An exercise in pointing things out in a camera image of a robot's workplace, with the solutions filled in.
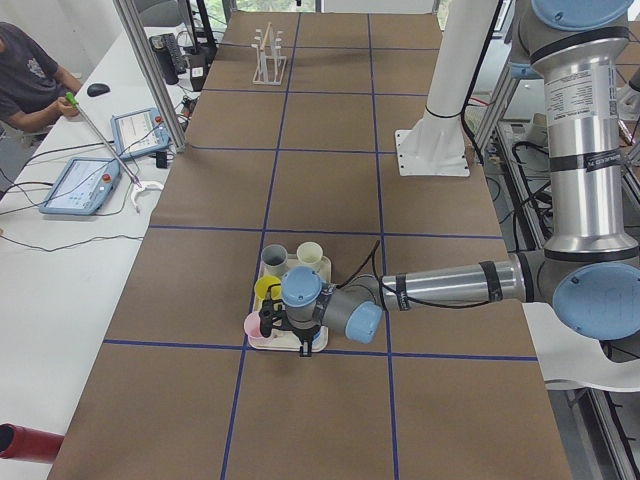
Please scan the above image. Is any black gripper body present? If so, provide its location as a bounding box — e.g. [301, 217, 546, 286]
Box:
[292, 325, 320, 349]

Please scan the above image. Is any pink plastic cup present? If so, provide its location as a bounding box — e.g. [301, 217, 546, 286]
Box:
[244, 311, 271, 345]

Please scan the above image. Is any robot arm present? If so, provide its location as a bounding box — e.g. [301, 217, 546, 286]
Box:
[264, 1, 533, 363]

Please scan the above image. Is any yellow plastic cup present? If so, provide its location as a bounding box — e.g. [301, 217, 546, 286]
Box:
[254, 275, 282, 306]

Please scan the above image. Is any pale green plastic cup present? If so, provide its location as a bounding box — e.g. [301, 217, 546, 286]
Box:
[296, 241, 324, 268]

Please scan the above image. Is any grey plastic cup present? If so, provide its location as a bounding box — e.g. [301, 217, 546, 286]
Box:
[261, 244, 288, 277]

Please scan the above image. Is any cream plastic tray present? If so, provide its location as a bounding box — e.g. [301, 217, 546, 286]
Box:
[248, 254, 331, 353]

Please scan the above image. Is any reacher grabber stick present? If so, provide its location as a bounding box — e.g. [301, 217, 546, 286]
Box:
[65, 91, 165, 216]

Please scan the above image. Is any white chair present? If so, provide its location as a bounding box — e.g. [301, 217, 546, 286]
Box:
[522, 303, 639, 393]

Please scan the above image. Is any far teach pendant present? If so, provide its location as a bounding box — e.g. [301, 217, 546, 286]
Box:
[110, 107, 171, 160]

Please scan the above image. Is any teach pendant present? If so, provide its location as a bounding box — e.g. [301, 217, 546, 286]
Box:
[110, 107, 171, 160]
[38, 157, 120, 216]

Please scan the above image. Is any near teach pendant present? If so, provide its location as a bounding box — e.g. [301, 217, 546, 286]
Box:
[38, 157, 120, 216]

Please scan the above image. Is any red cylinder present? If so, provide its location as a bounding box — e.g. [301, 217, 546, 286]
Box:
[1, 423, 64, 464]

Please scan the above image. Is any seated person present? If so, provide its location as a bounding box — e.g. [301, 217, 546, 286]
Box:
[0, 21, 83, 134]

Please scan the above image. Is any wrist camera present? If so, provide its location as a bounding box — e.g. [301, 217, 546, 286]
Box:
[259, 284, 285, 338]

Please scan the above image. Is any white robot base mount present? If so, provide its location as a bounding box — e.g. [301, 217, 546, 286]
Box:
[395, 0, 501, 177]

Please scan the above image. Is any white wire cup rack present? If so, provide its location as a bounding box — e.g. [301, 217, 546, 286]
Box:
[251, 22, 287, 86]

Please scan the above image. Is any aluminium frame post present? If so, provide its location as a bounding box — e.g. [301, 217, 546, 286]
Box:
[113, 0, 186, 153]

